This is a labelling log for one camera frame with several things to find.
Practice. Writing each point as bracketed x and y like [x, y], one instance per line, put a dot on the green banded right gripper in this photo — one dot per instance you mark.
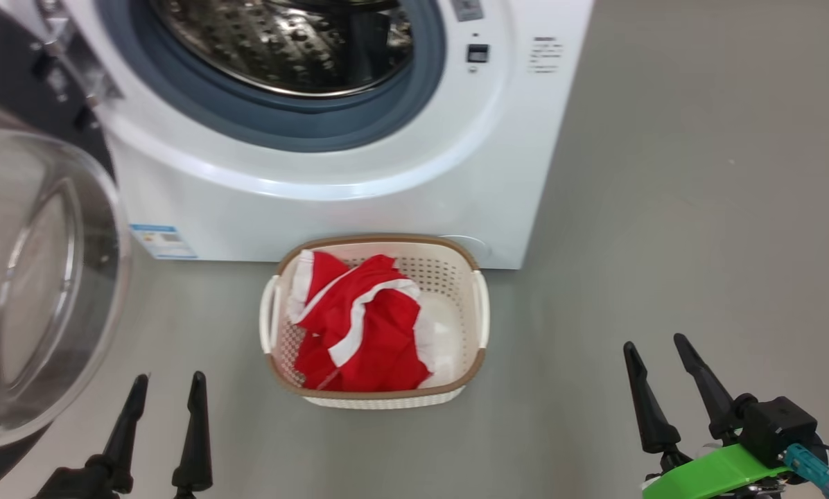
[719, 475]

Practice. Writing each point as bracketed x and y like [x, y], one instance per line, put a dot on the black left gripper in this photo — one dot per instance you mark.
[75, 484]

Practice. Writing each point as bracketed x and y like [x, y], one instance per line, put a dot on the glass washer door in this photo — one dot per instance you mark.
[40, 291]

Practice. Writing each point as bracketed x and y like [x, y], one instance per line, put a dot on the red and white garment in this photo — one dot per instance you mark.
[373, 333]

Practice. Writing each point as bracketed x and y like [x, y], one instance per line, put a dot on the cream laundry basket brown rim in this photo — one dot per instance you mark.
[456, 326]

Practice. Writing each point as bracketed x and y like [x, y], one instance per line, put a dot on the white front-load washing machine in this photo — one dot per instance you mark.
[331, 208]

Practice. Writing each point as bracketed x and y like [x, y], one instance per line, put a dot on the washer drum opening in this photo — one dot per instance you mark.
[297, 132]

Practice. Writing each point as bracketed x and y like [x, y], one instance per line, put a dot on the metal door hinge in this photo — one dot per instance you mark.
[75, 55]

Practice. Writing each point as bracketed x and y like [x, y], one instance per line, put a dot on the blue energy label sticker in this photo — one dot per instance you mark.
[163, 242]

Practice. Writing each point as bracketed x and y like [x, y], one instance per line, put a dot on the round white filter cover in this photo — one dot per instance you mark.
[473, 248]

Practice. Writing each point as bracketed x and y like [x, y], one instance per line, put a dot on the grey rating sticker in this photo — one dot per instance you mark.
[468, 10]

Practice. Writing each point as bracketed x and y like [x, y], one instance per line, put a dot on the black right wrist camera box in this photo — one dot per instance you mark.
[778, 426]

